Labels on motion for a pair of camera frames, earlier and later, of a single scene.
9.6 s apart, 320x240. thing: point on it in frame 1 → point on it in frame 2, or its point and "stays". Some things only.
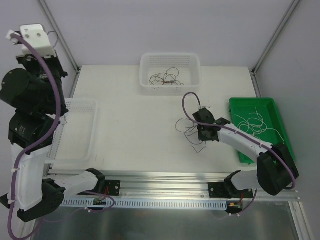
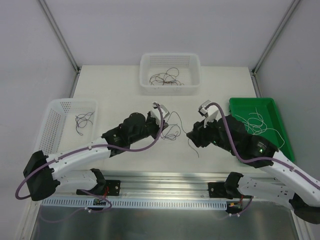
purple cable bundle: [58, 101] → [81, 120]
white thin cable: [254, 125] stays
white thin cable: [256, 131] stays
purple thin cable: [186, 136] → [180, 119]
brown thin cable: [163, 77] stays
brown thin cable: [173, 72] stays
